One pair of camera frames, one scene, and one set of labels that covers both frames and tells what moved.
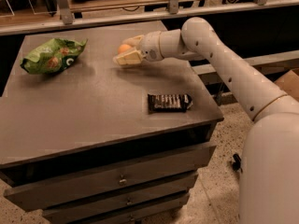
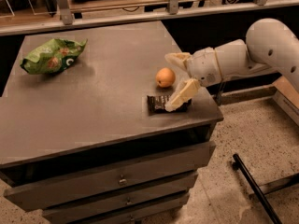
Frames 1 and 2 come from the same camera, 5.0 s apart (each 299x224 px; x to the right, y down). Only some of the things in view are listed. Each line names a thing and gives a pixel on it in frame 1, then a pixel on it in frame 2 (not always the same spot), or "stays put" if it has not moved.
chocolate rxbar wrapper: x=168 y=103 stays put
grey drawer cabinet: x=80 y=143 stays put
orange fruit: x=123 y=48 to x=164 y=77
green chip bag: x=52 y=57 stays put
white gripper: x=150 y=47 to x=203 y=65
